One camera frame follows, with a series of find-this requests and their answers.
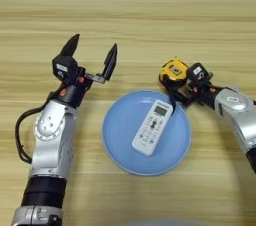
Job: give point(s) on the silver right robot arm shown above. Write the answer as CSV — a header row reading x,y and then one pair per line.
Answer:
x,y
238,110

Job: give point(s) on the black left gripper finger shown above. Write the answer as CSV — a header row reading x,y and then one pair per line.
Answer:
x,y
70,48
110,63

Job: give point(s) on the yellow black tape measure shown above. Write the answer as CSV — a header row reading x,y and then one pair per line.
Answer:
x,y
173,70

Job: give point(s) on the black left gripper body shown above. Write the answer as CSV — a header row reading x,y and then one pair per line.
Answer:
x,y
74,92

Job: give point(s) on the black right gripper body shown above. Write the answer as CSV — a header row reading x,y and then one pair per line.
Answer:
x,y
206,91

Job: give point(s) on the white remote control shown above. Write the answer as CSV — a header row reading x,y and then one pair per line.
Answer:
x,y
153,128

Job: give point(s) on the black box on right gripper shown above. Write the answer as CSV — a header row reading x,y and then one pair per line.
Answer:
x,y
197,71

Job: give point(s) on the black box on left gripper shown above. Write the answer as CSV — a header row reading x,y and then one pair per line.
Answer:
x,y
65,68

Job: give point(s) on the light blue round plate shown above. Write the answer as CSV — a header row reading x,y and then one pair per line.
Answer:
x,y
123,133

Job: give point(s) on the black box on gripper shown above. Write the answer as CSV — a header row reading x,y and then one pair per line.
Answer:
x,y
65,68
197,71

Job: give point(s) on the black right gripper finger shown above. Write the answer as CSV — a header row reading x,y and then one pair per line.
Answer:
x,y
183,97

